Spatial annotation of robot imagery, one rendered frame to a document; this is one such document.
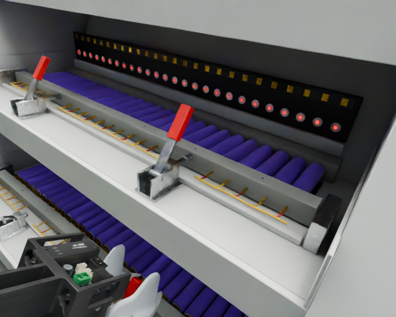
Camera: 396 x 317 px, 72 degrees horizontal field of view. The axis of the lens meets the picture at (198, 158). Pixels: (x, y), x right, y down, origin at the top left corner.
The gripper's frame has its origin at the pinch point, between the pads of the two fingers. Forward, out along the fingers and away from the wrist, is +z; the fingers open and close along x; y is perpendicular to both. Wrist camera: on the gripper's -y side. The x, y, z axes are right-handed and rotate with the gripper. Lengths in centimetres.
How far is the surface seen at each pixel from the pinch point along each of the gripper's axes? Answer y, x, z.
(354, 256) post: 16.6, -16.9, -7.8
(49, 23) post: 30, 45, 2
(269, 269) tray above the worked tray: 12.7, -12.8, -5.9
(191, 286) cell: 0.8, -2.9, 6.8
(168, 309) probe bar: -1.1, -2.8, 2.7
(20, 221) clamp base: -4.0, 25.8, -0.9
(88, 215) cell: 0.1, 19.1, 5.9
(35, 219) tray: -4.3, 26.5, 2.0
